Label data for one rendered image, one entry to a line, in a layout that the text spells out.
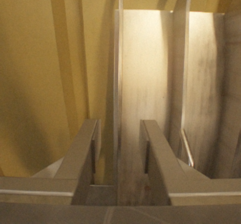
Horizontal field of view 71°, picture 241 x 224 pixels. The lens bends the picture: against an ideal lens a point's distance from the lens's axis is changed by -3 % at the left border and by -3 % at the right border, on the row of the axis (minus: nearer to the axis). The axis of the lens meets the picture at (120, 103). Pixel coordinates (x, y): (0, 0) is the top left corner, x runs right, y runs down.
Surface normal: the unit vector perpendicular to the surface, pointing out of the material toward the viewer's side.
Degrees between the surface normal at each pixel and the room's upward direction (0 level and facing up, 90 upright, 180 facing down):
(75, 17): 90
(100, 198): 90
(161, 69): 67
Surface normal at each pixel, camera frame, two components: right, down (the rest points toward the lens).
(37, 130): 0.00, 0.47
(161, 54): 0.01, 0.04
